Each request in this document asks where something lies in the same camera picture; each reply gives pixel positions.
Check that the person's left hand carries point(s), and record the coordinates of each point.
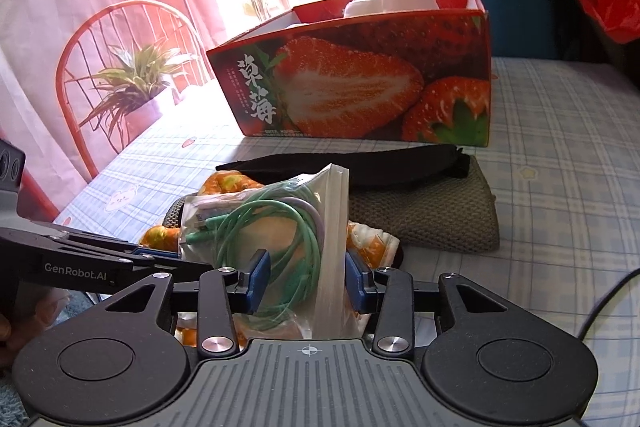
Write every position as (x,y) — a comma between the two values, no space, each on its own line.
(35,322)

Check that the checked bed sheet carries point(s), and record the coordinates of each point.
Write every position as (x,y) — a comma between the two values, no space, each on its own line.
(550,157)

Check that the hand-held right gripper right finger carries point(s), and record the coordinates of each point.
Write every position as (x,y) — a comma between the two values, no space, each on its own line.
(356,279)

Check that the grey knit cloth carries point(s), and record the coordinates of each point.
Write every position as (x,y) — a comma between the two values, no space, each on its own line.
(430,217)

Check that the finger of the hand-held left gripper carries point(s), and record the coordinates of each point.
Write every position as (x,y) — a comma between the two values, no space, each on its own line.
(170,268)
(155,252)

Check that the orange printed cloth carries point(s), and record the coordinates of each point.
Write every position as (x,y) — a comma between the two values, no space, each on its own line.
(372,242)

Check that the red strawberry print cardboard box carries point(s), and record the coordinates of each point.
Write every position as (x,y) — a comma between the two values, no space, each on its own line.
(350,92)

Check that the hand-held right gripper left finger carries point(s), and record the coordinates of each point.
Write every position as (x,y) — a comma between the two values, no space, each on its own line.
(260,277)

